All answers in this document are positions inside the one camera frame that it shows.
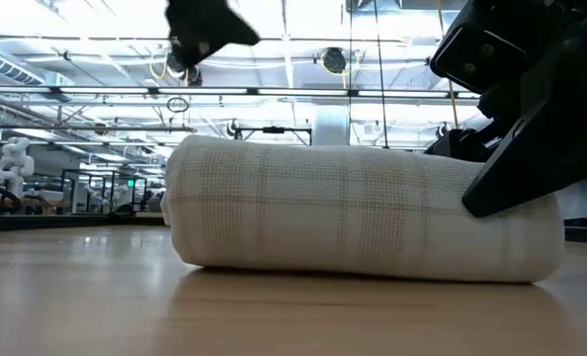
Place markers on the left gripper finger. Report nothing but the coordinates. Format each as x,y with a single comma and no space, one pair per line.
187,55
209,25

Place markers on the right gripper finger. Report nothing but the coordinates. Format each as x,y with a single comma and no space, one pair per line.
545,148
464,146

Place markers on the white plaid towel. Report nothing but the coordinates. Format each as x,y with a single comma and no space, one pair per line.
362,212

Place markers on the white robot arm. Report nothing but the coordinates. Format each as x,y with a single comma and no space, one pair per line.
14,163

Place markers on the long ceiling light bar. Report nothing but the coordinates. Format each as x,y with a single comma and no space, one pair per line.
298,92

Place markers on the white square column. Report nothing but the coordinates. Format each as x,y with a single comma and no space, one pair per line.
331,126

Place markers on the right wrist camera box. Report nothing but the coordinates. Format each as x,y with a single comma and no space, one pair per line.
476,54

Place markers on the black camera stand frame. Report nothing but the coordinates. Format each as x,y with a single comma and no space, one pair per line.
274,130

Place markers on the black framed glass enclosure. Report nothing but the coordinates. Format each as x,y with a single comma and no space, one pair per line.
91,185

